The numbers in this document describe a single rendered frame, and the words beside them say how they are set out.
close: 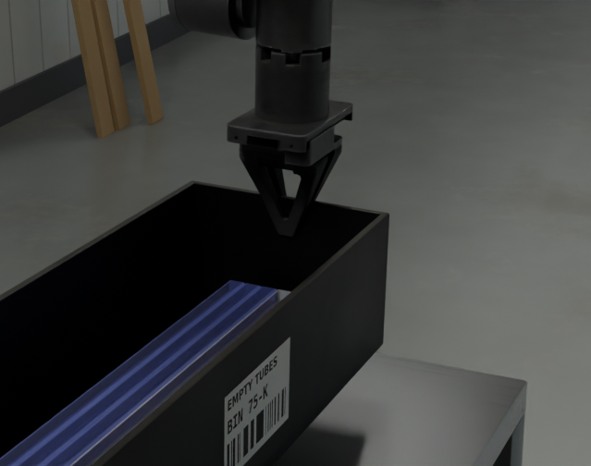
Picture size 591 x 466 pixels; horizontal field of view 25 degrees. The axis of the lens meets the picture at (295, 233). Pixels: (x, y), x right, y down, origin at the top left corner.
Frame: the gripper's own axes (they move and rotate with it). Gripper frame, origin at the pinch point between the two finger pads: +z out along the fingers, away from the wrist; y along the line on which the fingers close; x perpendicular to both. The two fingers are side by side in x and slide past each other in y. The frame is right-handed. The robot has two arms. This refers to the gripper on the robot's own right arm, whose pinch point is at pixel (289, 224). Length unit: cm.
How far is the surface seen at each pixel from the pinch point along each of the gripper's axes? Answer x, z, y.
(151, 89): -193, 89, -318
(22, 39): -244, 76, -312
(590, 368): -4, 95, -178
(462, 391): 14.5, 12.7, -2.5
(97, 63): -203, 76, -297
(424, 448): 14.7, 12.6, 7.7
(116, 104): -199, 92, -303
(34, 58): -244, 85, -320
